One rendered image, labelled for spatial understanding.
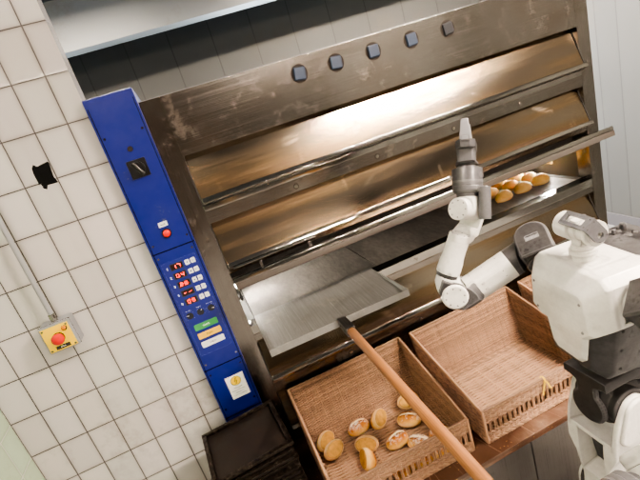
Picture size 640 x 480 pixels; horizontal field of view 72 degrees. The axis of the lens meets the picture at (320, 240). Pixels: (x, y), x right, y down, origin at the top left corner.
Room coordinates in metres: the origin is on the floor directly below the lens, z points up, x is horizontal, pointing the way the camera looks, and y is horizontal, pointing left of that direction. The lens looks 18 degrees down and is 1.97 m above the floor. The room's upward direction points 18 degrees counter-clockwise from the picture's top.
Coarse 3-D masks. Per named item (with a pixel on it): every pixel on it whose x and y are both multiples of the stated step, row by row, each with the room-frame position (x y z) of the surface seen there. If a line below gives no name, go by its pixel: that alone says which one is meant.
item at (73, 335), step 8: (64, 320) 1.42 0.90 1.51; (72, 320) 1.45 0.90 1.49; (40, 328) 1.41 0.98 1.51; (48, 328) 1.40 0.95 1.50; (56, 328) 1.41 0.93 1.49; (72, 328) 1.42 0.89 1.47; (48, 336) 1.40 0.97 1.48; (72, 336) 1.41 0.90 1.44; (80, 336) 1.44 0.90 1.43; (48, 344) 1.40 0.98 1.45; (64, 344) 1.41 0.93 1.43; (72, 344) 1.41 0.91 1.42; (56, 352) 1.40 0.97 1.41
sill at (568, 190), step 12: (576, 180) 2.08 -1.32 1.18; (588, 180) 2.04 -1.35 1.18; (552, 192) 2.02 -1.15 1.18; (564, 192) 2.00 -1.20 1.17; (528, 204) 1.97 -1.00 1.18; (540, 204) 1.97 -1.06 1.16; (492, 216) 1.96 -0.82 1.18; (504, 216) 1.92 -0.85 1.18; (516, 216) 1.93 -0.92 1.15; (492, 228) 1.90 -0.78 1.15; (444, 240) 1.86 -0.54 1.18; (408, 252) 1.85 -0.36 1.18; (420, 252) 1.81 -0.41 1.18; (432, 252) 1.82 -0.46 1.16; (384, 264) 1.81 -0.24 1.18; (396, 264) 1.78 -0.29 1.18; (408, 264) 1.79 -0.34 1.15; (252, 324) 1.63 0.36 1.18
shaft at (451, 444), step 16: (352, 336) 1.27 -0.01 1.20; (368, 352) 1.15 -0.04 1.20; (384, 368) 1.06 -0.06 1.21; (400, 384) 0.97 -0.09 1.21; (416, 400) 0.89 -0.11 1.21; (432, 416) 0.83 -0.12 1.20; (432, 432) 0.80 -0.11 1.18; (448, 432) 0.77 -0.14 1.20; (448, 448) 0.74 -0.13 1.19; (464, 448) 0.72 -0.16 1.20; (464, 464) 0.69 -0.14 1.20
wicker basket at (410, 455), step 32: (384, 352) 1.70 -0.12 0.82; (320, 384) 1.63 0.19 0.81; (352, 384) 1.64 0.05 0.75; (384, 384) 1.66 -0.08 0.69; (416, 384) 1.65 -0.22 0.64; (320, 416) 1.59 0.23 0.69; (352, 416) 1.60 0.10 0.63; (448, 416) 1.42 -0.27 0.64; (352, 448) 1.47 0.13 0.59; (384, 448) 1.42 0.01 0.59; (416, 448) 1.23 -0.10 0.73
